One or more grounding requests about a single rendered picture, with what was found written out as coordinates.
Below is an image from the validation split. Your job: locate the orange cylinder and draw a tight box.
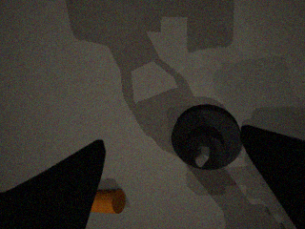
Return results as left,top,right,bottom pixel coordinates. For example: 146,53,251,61
91,189,126,214

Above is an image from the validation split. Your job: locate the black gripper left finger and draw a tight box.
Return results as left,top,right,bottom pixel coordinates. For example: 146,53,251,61
0,140,106,229

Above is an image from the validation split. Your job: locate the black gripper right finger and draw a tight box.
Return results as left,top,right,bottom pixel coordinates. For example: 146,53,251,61
240,125,305,229

